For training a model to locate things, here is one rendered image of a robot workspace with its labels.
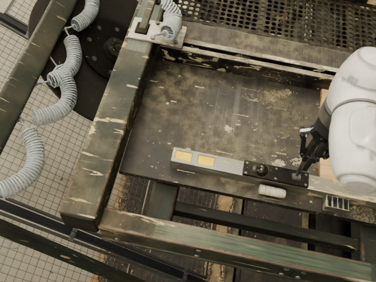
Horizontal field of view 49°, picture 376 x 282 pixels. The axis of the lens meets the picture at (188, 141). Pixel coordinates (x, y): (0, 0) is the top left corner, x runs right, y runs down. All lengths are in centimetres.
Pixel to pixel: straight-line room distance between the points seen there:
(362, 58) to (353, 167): 22
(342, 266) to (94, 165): 73
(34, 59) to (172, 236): 99
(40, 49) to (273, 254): 123
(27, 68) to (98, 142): 65
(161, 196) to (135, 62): 45
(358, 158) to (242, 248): 50
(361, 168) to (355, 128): 8
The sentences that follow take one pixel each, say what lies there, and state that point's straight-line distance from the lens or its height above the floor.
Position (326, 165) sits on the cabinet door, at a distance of 139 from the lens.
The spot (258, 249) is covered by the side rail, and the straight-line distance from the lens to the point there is 118.
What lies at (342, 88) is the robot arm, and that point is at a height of 168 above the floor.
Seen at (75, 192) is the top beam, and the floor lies 193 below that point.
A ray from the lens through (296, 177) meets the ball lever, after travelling 129.
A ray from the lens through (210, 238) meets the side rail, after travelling 117.
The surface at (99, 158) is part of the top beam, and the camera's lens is 121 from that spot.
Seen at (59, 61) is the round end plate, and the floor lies 205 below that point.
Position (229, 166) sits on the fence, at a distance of 128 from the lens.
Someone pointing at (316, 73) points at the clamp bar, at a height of 136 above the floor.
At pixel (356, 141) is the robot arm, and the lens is 80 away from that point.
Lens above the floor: 223
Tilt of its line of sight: 25 degrees down
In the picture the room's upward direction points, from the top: 60 degrees counter-clockwise
